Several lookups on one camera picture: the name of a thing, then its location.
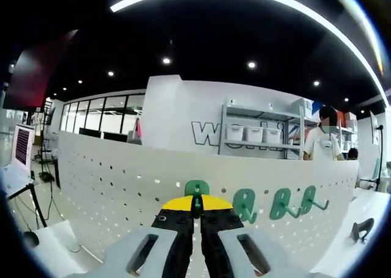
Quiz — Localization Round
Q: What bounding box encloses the black monitor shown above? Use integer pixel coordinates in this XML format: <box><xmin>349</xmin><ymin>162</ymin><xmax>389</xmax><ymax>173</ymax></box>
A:
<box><xmin>78</xmin><ymin>127</ymin><xmax>101</xmax><ymax>138</ymax></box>

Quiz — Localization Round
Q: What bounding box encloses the thin white cable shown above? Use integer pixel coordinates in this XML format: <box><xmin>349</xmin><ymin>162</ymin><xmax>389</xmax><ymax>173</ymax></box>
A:
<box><xmin>68</xmin><ymin>244</ymin><xmax>104</xmax><ymax>264</ymax></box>

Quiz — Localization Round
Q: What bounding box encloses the white perforated mounting plate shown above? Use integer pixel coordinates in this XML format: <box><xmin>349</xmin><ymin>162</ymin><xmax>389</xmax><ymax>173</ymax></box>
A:
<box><xmin>57</xmin><ymin>130</ymin><xmax>360</xmax><ymax>260</ymax></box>

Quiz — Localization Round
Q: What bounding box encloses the long ceiling strip light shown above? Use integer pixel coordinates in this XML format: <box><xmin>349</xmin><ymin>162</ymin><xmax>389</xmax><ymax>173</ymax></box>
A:
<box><xmin>109</xmin><ymin>0</ymin><xmax>390</xmax><ymax>108</ymax></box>

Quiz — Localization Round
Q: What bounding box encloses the white display panel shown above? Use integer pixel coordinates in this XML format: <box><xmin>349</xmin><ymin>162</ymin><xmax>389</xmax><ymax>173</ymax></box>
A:
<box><xmin>10</xmin><ymin>123</ymin><xmax>36</xmax><ymax>175</ymax></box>

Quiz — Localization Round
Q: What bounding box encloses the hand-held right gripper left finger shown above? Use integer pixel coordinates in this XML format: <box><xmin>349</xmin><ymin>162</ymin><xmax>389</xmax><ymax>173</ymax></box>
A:
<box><xmin>91</xmin><ymin>195</ymin><xmax>196</xmax><ymax>278</ymax></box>

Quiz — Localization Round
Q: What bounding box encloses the black computer mouse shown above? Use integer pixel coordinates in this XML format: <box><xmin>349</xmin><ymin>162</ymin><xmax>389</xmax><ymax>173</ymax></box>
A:
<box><xmin>23</xmin><ymin>230</ymin><xmax>40</xmax><ymax>248</ymax></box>

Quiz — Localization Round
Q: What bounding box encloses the black tripod stand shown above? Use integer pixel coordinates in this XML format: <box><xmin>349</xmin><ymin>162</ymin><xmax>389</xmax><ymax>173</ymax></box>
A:
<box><xmin>360</xmin><ymin>123</ymin><xmax>386</xmax><ymax>193</ymax></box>

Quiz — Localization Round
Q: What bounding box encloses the green hook assembly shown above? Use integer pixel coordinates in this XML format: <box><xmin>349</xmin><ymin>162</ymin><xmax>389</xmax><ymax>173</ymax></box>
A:
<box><xmin>185</xmin><ymin>179</ymin><xmax>210</xmax><ymax>219</ymax></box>
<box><xmin>232</xmin><ymin>188</ymin><xmax>260</xmax><ymax>224</ymax></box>
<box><xmin>269</xmin><ymin>188</ymin><xmax>302</xmax><ymax>221</ymax></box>
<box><xmin>301</xmin><ymin>185</ymin><xmax>331</xmax><ymax>215</ymax></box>

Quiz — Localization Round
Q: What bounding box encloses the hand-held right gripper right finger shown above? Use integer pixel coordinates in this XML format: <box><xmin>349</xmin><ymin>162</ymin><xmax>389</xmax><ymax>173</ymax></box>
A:
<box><xmin>200</xmin><ymin>194</ymin><xmax>309</xmax><ymax>278</ymax></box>

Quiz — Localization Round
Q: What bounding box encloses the black easel stand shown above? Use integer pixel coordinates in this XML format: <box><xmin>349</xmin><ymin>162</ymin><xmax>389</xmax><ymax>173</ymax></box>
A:
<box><xmin>7</xmin><ymin>180</ymin><xmax>48</xmax><ymax>229</ymax></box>

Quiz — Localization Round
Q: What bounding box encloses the grey metal shelf rack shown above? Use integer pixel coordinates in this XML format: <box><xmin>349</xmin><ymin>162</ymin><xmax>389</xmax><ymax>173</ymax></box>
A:
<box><xmin>218</xmin><ymin>96</ymin><xmax>306</xmax><ymax>159</ymax></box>

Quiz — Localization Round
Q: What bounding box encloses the white storage bin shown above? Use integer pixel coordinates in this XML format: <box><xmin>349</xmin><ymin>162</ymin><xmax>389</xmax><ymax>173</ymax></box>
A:
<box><xmin>246</xmin><ymin>128</ymin><xmax>263</xmax><ymax>143</ymax></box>
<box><xmin>227</xmin><ymin>126</ymin><xmax>244</xmax><ymax>141</ymax></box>
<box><xmin>265</xmin><ymin>130</ymin><xmax>282</xmax><ymax>144</ymax></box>

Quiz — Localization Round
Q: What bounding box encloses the dark red hanging screen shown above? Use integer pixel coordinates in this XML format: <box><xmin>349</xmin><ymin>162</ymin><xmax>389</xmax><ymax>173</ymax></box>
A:
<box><xmin>2</xmin><ymin>30</ymin><xmax>77</xmax><ymax>109</ymax></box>

